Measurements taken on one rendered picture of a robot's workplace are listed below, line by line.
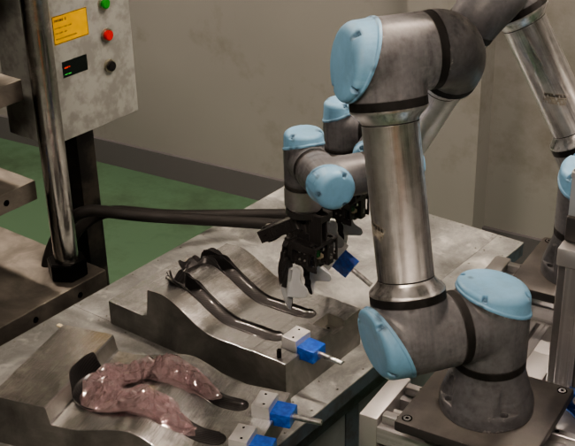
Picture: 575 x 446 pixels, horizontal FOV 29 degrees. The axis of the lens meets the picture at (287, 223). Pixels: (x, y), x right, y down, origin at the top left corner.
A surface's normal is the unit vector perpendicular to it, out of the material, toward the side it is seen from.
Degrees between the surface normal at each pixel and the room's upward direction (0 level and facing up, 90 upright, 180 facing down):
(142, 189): 0
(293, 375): 90
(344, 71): 83
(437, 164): 90
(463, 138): 90
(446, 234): 0
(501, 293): 7
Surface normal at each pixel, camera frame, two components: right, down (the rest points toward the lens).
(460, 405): -0.69, 0.05
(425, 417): -0.02, -0.89
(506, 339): 0.34, 0.42
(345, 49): -0.94, 0.04
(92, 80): 0.79, 0.26
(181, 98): -0.50, 0.40
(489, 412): -0.11, 0.16
